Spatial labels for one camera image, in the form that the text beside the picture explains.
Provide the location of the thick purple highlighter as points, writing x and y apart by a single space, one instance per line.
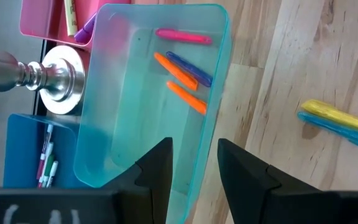
85 29

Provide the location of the small yellow highlighter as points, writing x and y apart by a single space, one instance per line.
337 116

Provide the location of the pink plastic bin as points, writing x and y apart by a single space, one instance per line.
42 18

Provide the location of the small purple highlighter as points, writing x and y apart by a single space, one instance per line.
194 70

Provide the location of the translucent green plastic bin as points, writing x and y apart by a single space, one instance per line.
129 124

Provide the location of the purple Expo marker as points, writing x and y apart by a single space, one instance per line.
43 149

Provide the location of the white shade chrome table lamp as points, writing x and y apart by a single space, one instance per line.
57 81

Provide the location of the small pink highlighter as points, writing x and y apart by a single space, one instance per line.
182 36

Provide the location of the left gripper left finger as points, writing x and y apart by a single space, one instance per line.
148 193

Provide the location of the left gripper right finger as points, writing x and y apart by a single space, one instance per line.
247 189

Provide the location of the green Expo marker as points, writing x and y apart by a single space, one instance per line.
49 168

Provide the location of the small blue highlighter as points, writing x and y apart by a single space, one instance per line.
337 130

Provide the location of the small orange highlighter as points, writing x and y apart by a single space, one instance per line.
176 71
186 98

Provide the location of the blue plastic bin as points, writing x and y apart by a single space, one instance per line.
20 149

